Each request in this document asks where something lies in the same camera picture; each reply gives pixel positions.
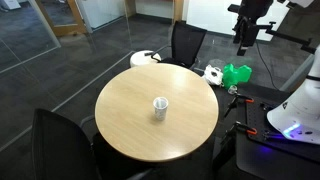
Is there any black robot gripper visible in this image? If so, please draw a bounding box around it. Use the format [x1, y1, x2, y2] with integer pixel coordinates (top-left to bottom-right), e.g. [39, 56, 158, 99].
[232, 0, 275, 56]

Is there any white paper cup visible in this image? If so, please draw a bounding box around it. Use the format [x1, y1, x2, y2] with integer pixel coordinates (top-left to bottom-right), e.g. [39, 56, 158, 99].
[152, 96, 170, 122]

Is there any green plastic bag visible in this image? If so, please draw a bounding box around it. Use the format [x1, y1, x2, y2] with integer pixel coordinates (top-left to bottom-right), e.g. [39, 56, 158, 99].
[222, 63, 253, 90]

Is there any white plastic bag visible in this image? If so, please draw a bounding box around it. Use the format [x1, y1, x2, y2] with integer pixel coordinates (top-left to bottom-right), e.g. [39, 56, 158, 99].
[201, 64, 224, 86]

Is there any small clear glass jar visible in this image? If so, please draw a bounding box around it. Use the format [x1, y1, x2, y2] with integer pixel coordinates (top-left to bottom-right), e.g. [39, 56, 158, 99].
[227, 84, 239, 95]

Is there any black mesh office chair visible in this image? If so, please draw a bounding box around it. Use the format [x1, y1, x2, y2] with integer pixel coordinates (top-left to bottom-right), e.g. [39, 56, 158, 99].
[150, 20, 208, 70]
[31, 108, 154, 180]

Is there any grey metal pole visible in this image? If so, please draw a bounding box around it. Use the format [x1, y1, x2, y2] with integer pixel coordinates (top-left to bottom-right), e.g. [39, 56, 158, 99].
[279, 54, 316, 93]

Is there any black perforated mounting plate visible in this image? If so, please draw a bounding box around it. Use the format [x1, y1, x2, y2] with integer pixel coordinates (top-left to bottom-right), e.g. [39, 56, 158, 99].
[244, 99, 320, 163]

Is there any wooden door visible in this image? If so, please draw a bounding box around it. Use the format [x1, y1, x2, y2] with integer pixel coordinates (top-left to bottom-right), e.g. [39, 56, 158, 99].
[34, 0, 88, 38]

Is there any black hanging cable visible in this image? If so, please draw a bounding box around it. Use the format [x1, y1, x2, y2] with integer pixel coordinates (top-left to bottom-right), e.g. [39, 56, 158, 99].
[254, 39, 282, 91]

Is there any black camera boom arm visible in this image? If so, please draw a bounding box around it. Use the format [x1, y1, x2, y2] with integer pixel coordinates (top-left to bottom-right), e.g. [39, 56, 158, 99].
[257, 21, 317, 54]

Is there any black clamp with orange handle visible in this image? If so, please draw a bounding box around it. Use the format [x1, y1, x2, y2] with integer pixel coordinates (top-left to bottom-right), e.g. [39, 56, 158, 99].
[223, 93, 255, 118]
[221, 120, 258, 145]

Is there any wooden door frame post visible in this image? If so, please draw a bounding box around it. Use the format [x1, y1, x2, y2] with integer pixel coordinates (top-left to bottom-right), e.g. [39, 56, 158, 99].
[172, 0, 185, 24]

